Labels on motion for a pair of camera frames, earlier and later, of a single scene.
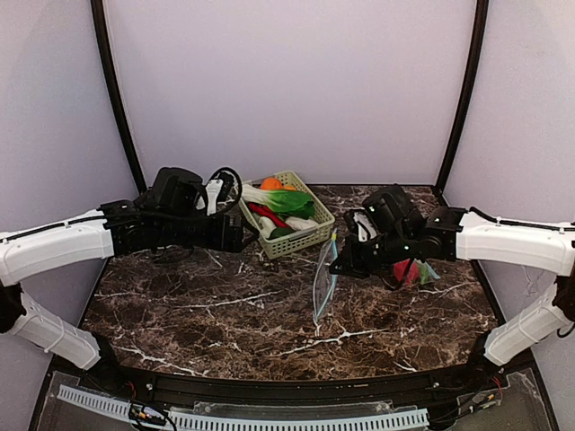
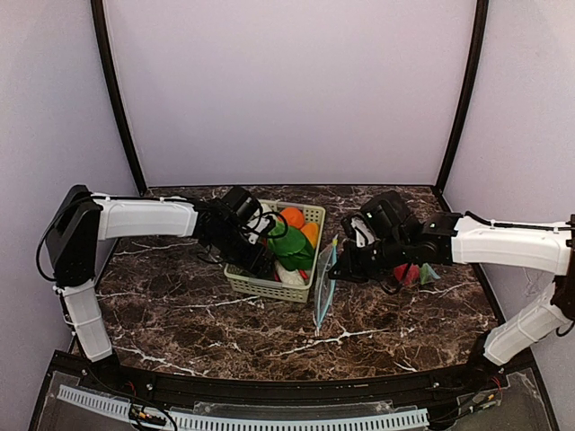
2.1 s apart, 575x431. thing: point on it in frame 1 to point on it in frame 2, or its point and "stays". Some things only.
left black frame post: [113, 83] stays
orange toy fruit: [271, 183] to [294, 216]
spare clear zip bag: [325, 281] stays
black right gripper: [347, 255] stays
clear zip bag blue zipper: [420, 273] stays
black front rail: [476, 380] stays
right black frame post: [480, 31] stays
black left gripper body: [238, 232] to [259, 261]
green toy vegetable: [424, 274] stays
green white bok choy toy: [293, 204] to [290, 246]
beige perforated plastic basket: [284, 214] to [249, 284]
